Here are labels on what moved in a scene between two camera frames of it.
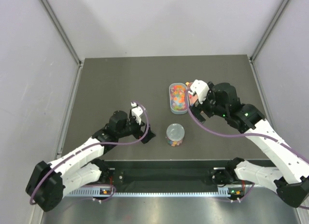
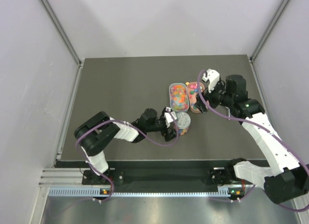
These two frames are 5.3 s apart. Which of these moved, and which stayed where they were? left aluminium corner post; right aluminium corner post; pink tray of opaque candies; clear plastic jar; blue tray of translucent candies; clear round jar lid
Moved: clear round jar lid; clear plastic jar
Stayed: blue tray of translucent candies; pink tray of opaque candies; right aluminium corner post; left aluminium corner post
